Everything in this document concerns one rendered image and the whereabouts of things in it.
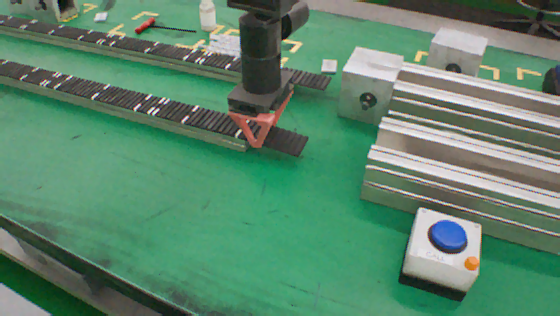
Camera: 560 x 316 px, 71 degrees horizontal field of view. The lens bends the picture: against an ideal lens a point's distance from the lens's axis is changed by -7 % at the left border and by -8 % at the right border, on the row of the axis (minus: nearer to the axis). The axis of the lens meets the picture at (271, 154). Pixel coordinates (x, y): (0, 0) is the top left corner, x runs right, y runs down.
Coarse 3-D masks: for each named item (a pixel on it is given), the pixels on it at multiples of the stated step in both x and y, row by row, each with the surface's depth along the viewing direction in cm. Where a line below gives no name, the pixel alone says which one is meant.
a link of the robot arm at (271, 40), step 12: (252, 12) 56; (240, 24) 54; (252, 24) 53; (264, 24) 53; (276, 24) 54; (240, 36) 56; (252, 36) 54; (264, 36) 54; (276, 36) 55; (240, 48) 57; (252, 48) 55; (264, 48) 55; (276, 48) 56
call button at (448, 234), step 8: (440, 224) 48; (448, 224) 48; (456, 224) 48; (432, 232) 48; (440, 232) 47; (448, 232) 47; (456, 232) 47; (464, 232) 47; (440, 240) 46; (448, 240) 46; (456, 240) 46; (464, 240) 46; (448, 248) 46; (456, 248) 46
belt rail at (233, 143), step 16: (0, 80) 86; (16, 80) 84; (48, 96) 82; (64, 96) 80; (112, 112) 77; (128, 112) 76; (176, 128) 72; (192, 128) 71; (224, 144) 70; (240, 144) 69
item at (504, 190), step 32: (384, 128) 61; (416, 128) 60; (384, 160) 55; (416, 160) 55; (448, 160) 59; (480, 160) 57; (512, 160) 55; (544, 160) 55; (384, 192) 58; (416, 192) 56; (448, 192) 54; (480, 192) 52; (512, 192) 50; (544, 192) 50; (480, 224) 55; (512, 224) 53; (544, 224) 50
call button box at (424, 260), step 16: (416, 224) 50; (432, 224) 49; (464, 224) 49; (416, 240) 48; (432, 240) 47; (416, 256) 46; (432, 256) 46; (448, 256) 46; (464, 256) 46; (400, 272) 49; (416, 272) 48; (432, 272) 47; (448, 272) 46; (464, 272) 45; (432, 288) 48; (448, 288) 47; (464, 288) 46
